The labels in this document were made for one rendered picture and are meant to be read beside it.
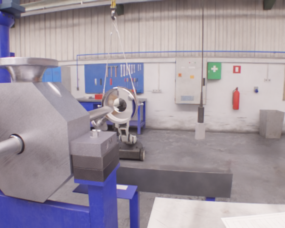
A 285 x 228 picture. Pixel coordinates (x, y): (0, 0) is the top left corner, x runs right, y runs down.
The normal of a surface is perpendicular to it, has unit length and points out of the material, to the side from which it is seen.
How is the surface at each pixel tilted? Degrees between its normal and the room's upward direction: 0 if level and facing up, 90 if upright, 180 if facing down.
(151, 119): 90
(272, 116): 93
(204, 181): 90
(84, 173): 90
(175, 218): 0
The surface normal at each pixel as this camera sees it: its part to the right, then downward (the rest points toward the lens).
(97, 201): -0.19, 0.15
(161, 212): 0.00, -0.99
